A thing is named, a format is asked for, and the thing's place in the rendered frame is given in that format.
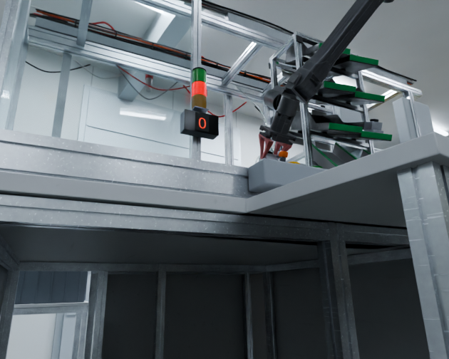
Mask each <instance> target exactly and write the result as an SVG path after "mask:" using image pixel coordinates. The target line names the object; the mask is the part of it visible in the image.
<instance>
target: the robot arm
mask: <svg viewBox="0 0 449 359"><path fill-rule="evenodd" d="M393 1H394V0H356V1H355V2H354V4H353V5H352V7H351V8H350V9H349V10H348V11H347V13H346V14H345V16H344V17H343V18H342V20H340V22H339V23H338V25H337V26H336V28H335V29H334V30H333V31H332V32H331V34H330V35H329V37H328V38H327V39H326V40H325V42H324V43H323V44H322V45H321V47H320V48H319V49H318V51H317V52H316V53H315V54H314V55H313V56H312V57H311V58H310V59H309V60H307V61H306V63H305V64H304V65H303V66H302V67H299V68H298V69H297V70H296V72H294V73H293V74H292V75H291V76H290V78H289V79H288V81H287V82H288V83H287V84H286V85H285V86H283V87H282V86H279V85H276V86H274V87H273V89H272V90H268V91H267V92H266V94H265V95H264V104H265V105H266V106H268V107H270V108H272V109H273V110H275V111H276V113H275V116H274V119H273V121H272V124H271V127H267V126H263V125H261V126H260V130H261V131H263V130H264V131H266V132H259V144H260V159H261V160H262V159H264V158H265V157H266V155H267V153H268V151H269V149H270V148H271V146H272V145H273V143H274V141H276V145H275V148H274V155H277V153H278V151H279V148H280V147H281V146H283V148H282V150H281V151H288V150H289V149H290V148H291V147H292V145H293V143H292V142H290V141H289V140H293V141H294V142H295V141H296V137H295V136H293V135H292V134H290V133H289V129H290V127H291V124H292V121H293V119H294V118H293V117H294V116H295V114H296V111H297V108H298V107H299V103H300V102H301V103H303V104H307V103H308V102H309V101H310V100H311V98H312V97H313V96H314V95H315V94H316V92H317V91H318V90H319V89H320V87H321V86H322V85H323V84H322V82H323V81H324V80H325V78H326V77H327V75H328V73H329V71H330V70H331V68H332V66H333V64H335V62H336V61H337V59H338V58H339V56H340V55H341V54H342V53H343V52H344V50H345V49H346V48H347V46H348V45H349V44H350V42H352V40H353V39H354V38H355V36H356V35H357V33H358V32H359V31H360V30H361V29H362V27H363V26H364V25H365V23H366V22H367V21H368V20H369V19H370V17H371V16H372V15H373V13H374V12H375V10H376V9H377V8H378V7H379V6H380V5H381V4H382V3H383V2H384V3H391V2H393ZM271 137H272V139H271ZM264 141H265V143H266V145H265V149H264Z"/></svg>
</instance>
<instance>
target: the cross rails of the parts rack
mask: <svg viewBox="0 0 449 359"><path fill-rule="evenodd" d="M307 60H309V58H307V57H304V56H303V62H306V61H307ZM277 68H278V69H281V70H283V71H287V72H290V73H294V72H296V70H295V69H293V68H289V67H286V66H283V65H280V64H277ZM330 71H332V72H335V73H338V74H341V75H343V76H347V77H350V78H353V79H355V80H357V79H358V75H356V74H353V73H349V72H347V71H344V70H341V69H339V68H335V67H333V66H332V68H331V70H330ZM311 99H314V100H319V101H321V102H325V103H329V104H332V105H336V106H339V107H342V108H346V109H349V110H354V111H356V112H360V113H362V112H364V111H363V108H360V107H357V106H354V105H349V104H347V103H342V102H340V101H337V100H332V99H330V98H325V97H323V96H320V95H316V94H315V95H314V96H313V97H312V98H311ZM308 108H311V109H314V110H319V111H321V112H325V113H330V114H331V113H332V110H330V109H328V108H323V107H320V106H317V105H312V104H308ZM289 133H290V134H292V135H293V136H295V137H299V138H303V134H301V133H297V132H292V131H289ZM311 140H313V141H316V142H322V143H326V144H330V145H335V142H342V143H346V144H350V145H355V146H359V147H364V148H369V144H368V143H364V142H359V141H355V140H350V139H346V138H343V137H337V136H334V135H328V134H325V133H322V132H316V131H313V130H311Z"/></svg>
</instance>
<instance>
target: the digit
mask: <svg viewBox="0 0 449 359"><path fill-rule="evenodd" d="M195 129H196V130H203V131H207V132H209V116H208V115H204V114H201V113H195Z"/></svg>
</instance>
